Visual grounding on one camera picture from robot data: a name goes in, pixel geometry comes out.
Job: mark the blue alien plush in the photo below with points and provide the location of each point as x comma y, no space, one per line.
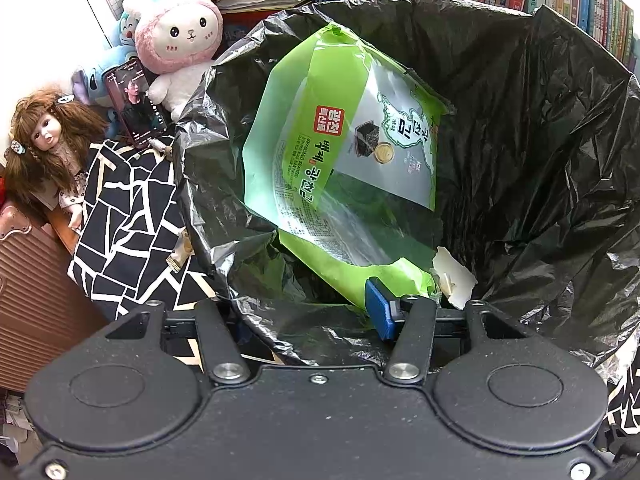
112,57

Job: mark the black smartphone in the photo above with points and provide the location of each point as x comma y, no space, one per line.
135,105

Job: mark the black white patterned cloth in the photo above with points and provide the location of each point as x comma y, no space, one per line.
125,220

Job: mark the torn white paper piece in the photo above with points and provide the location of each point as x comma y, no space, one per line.
452,275

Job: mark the dark red box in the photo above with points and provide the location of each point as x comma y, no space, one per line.
240,27

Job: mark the brown ribbed suitcase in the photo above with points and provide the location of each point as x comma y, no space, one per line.
40,300

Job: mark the pink white bunny plush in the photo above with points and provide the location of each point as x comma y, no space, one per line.
175,35

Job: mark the brown haired doll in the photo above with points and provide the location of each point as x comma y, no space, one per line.
45,135

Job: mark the green seaweed snack bag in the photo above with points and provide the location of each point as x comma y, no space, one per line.
300,125

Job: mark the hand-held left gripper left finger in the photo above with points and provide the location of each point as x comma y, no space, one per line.
212,330

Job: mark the small crumpled snack wrapper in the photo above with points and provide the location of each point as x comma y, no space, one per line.
179,256

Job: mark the bin with black plastic liner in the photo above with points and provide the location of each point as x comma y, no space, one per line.
525,135

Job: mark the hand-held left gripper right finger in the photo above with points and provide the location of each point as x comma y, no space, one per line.
379,310

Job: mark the blue cat plush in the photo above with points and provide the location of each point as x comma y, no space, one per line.
127,27

